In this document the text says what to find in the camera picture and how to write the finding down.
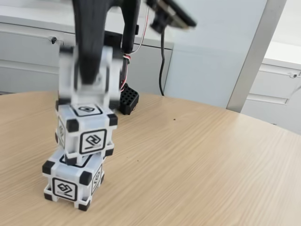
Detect white cube with letter symbol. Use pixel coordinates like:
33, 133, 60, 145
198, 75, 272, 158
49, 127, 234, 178
57, 44, 124, 110

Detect white cube with lightning symbol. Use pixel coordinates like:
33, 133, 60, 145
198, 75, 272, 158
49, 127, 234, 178
55, 101, 118, 167

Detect long white cabinet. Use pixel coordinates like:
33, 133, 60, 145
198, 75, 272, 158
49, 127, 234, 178
0, 0, 174, 97

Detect white cube with house symbol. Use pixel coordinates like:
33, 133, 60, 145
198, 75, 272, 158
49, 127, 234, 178
41, 150, 105, 212

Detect grey metal pillar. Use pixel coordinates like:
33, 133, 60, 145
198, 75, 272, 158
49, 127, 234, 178
226, 0, 289, 114

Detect white drawer cabinet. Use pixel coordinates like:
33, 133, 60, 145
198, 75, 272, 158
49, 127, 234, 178
242, 40, 301, 136

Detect red white servo cable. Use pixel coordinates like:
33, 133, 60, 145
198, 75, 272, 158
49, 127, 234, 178
119, 7, 151, 93

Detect black cable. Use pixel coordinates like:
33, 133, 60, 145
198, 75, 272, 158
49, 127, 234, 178
158, 30, 166, 96

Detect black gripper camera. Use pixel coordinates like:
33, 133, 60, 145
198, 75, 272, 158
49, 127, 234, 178
145, 0, 198, 33

